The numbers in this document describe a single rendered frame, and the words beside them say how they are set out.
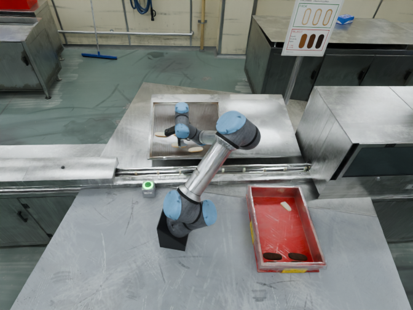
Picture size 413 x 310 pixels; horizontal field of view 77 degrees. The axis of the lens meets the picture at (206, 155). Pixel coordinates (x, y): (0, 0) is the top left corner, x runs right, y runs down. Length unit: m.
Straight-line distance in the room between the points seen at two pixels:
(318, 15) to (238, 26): 2.83
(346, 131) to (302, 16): 0.94
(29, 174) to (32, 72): 2.34
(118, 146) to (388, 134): 1.65
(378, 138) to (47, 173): 1.83
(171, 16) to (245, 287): 4.43
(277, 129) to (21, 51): 3.09
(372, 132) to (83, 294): 1.61
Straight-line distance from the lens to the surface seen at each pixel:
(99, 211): 1.63
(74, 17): 5.35
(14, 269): 2.66
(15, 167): 1.92
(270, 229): 1.55
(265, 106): 2.11
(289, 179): 1.76
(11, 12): 4.65
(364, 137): 1.53
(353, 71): 3.72
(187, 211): 1.12
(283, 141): 1.92
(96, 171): 1.69
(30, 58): 3.92
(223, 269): 1.41
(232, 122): 1.05
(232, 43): 4.94
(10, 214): 2.18
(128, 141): 1.97
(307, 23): 2.14
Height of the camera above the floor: 2.14
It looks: 46 degrees down
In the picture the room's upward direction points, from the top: 4 degrees clockwise
